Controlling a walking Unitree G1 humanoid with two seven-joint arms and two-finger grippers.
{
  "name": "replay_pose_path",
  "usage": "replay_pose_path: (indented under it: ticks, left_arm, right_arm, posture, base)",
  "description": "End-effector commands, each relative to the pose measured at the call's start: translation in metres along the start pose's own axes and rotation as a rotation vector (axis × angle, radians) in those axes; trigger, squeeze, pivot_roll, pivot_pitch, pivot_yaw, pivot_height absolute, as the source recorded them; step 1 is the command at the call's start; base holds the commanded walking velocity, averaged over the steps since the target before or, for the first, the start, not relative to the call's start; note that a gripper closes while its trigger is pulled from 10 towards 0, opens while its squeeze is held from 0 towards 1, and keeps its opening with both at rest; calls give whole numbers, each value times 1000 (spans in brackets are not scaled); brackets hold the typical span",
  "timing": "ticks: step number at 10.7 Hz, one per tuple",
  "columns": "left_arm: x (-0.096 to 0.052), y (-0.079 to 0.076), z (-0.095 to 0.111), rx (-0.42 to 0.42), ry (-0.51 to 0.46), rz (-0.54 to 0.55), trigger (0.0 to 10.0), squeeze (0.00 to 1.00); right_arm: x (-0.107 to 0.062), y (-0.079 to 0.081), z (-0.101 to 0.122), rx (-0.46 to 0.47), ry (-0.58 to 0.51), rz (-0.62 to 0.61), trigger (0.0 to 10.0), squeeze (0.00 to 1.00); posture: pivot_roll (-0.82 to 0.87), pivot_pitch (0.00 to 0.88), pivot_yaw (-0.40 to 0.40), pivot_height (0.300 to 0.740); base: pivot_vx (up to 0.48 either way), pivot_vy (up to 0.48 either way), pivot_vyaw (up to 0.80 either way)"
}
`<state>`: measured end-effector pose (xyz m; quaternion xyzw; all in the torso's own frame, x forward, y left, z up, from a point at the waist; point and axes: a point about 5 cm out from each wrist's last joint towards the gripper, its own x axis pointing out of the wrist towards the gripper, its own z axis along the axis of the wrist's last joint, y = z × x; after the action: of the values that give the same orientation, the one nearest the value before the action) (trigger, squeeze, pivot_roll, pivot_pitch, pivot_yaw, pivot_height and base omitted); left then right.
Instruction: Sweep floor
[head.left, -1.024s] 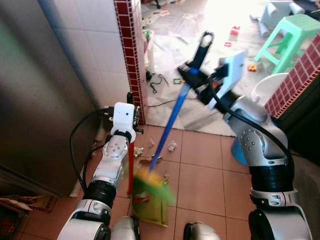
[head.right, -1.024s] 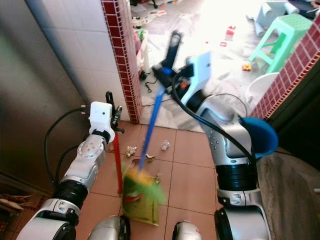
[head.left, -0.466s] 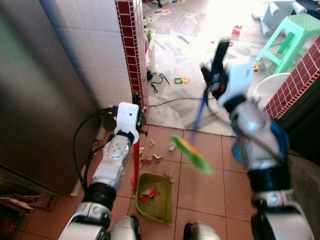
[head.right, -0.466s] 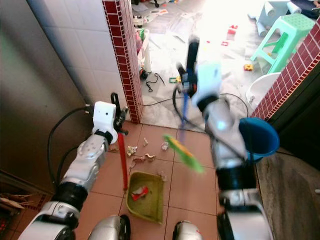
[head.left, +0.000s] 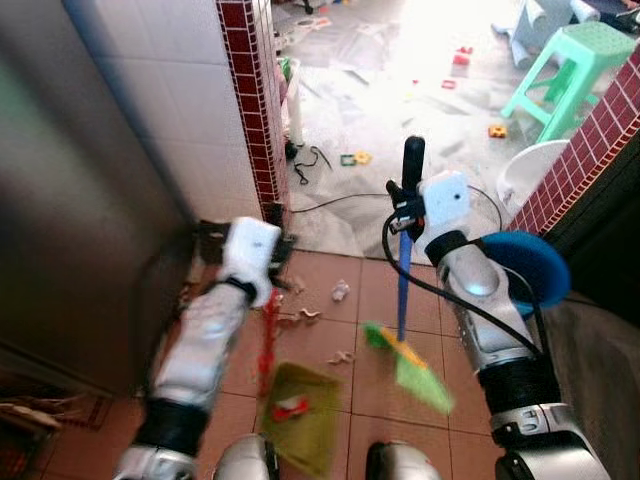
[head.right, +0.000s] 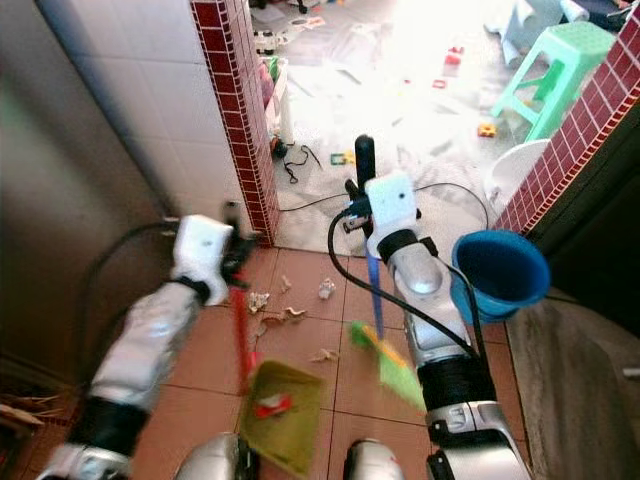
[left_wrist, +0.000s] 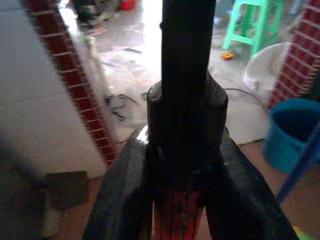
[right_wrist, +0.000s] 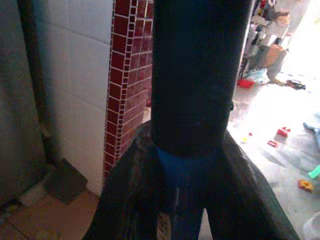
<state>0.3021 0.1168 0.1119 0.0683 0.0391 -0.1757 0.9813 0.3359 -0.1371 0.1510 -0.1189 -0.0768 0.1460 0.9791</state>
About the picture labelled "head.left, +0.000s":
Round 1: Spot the green broom with blue stick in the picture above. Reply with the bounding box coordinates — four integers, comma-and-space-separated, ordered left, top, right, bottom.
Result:
361, 135, 457, 417

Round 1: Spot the green dustpan with red handle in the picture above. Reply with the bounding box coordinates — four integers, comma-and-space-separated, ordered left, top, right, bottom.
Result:
258, 290, 344, 480

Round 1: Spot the long tan peel scrap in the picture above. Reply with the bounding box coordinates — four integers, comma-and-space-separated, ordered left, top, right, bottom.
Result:
279, 307, 322, 328

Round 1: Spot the green yellow toy piece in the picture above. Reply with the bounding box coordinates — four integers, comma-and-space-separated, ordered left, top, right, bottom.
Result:
339, 149, 374, 167

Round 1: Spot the blue plastic basin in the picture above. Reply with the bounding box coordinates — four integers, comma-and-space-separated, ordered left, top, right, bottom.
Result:
478, 231, 572, 313

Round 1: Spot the white round bowl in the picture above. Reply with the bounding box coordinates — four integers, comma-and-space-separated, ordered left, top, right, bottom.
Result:
496, 139, 572, 217

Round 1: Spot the white upright bottle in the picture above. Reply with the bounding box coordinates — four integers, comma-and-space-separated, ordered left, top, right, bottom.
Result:
287, 60, 305, 147

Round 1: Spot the red white litter piece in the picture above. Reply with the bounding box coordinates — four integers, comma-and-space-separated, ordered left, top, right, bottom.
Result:
271, 394, 312, 422

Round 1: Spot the red toy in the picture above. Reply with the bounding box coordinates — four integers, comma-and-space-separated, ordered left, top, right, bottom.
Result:
451, 44, 476, 70

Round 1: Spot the red tiled counter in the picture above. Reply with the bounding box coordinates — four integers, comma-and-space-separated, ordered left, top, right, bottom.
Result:
505, 45, 640, 301

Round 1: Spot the grey metal cabinet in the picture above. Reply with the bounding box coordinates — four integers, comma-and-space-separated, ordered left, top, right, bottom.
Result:
0, 0, 206, 393

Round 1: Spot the silver left robot leg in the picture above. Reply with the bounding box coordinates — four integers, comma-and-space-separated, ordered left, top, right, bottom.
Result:
212, 434, 280, 480

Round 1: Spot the silver robot leg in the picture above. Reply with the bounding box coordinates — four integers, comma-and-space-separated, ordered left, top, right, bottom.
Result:
212, 434, 280, 480
364, 440, 447, 480

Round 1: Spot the pale blue plastic chair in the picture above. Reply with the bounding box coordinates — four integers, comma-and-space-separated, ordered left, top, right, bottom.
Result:
505, 0, 603, 67

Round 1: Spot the silver right robot leg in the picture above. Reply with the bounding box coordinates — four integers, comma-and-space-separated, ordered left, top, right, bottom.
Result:
364, 440, 447, 480

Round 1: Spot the green plastic stool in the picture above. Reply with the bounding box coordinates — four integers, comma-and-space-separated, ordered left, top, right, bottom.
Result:
499, 21, 639, 147

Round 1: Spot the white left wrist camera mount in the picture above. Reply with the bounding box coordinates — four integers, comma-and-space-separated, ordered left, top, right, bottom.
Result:
217, 217, 284, 307

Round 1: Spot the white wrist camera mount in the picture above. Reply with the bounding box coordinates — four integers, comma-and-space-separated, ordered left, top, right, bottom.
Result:
217, 217, 284, 307
414, 171, 474, 253

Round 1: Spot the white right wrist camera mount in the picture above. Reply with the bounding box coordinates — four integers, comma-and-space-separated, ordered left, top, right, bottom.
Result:
414, 171, 474, 253

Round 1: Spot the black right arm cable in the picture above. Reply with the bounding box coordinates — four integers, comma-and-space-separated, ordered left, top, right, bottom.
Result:
382, 214, 549, 363

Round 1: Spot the black cable on floor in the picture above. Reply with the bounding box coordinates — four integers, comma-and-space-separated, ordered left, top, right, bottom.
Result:
288, 143, 503, 231

